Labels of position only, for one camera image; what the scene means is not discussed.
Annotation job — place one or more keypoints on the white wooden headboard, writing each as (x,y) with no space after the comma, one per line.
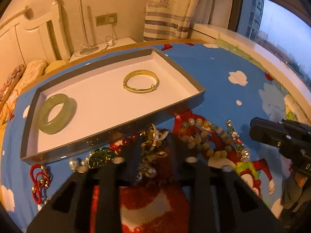
(24,40)

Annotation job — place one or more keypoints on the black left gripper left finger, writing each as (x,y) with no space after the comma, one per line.
(69,210)

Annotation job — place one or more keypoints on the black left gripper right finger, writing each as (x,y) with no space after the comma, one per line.
(219,200)

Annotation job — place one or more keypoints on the green gold pendant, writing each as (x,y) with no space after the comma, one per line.
(100,157)

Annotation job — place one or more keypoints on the white nightstand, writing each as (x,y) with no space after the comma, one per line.
(103,46)

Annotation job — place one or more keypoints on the blue cartoon tablecloth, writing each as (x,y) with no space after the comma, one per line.
(236,89)

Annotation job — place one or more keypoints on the yellow quilted pillow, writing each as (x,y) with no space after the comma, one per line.
(34,70)

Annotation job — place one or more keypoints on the white desk lamp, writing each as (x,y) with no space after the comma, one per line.
(86,47)

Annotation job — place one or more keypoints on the embroidered patterned pillow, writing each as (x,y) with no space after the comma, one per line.
(11,81)

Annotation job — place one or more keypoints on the grey shallow cardboard tray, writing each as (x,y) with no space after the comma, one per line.
(103,110)

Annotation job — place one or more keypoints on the wall power outlet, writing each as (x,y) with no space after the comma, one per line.
(106,19)

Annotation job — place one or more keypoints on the gold engraved bangle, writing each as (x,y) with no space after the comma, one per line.
(141,81)

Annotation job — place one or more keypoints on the flower pin brooch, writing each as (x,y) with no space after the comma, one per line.
(242,152)

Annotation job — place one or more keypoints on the gloved right hand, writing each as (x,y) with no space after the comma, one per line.
(296,191)

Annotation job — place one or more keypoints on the window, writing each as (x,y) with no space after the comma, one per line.
(282,27)

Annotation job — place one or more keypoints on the silver pearl brooch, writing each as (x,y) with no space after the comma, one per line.
(147,164)

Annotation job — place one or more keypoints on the green jade bangle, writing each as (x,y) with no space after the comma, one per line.
(55,113)

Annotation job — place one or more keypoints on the boat print curtain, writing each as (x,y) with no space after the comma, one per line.
(170,19)

